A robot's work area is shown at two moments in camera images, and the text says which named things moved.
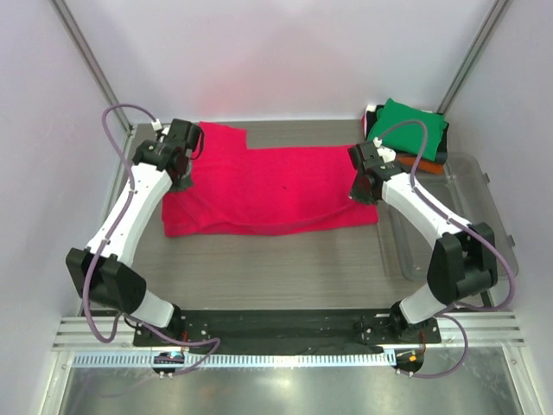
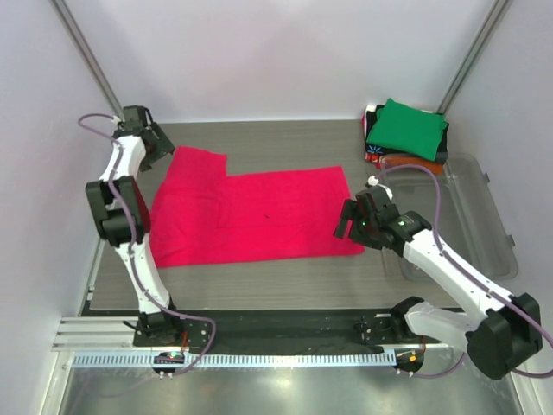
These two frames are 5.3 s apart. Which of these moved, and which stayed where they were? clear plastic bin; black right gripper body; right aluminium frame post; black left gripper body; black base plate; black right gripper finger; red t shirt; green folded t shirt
Moved: red t shirt; black right gripper body; black right gripper finger; black left gripper body
Stayed: right aluminium frame post; clear plastic bin; green folded t shirt; black base plate
